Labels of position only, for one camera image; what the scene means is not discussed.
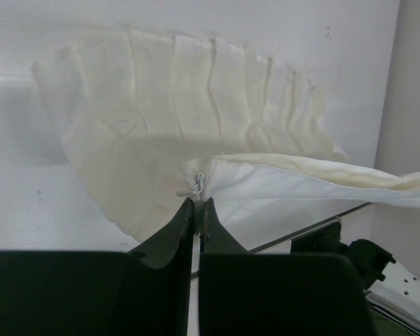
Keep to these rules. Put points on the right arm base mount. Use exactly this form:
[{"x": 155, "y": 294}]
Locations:
[{"x": 322, "y": 240}]

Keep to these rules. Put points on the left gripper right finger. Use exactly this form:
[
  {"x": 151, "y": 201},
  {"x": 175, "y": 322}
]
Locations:
[{"x": 305, "y": 293}]

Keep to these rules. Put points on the white pleated skirt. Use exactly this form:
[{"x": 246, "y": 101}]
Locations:
[{"x": 146, "y": 120}]

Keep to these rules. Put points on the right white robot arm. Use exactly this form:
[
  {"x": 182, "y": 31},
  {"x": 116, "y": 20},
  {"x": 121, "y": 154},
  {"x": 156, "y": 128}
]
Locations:
[{"x": 384, "y": 276}]

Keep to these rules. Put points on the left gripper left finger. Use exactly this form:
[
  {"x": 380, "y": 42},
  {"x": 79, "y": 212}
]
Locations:
[{"x": 144, "y": 291}]

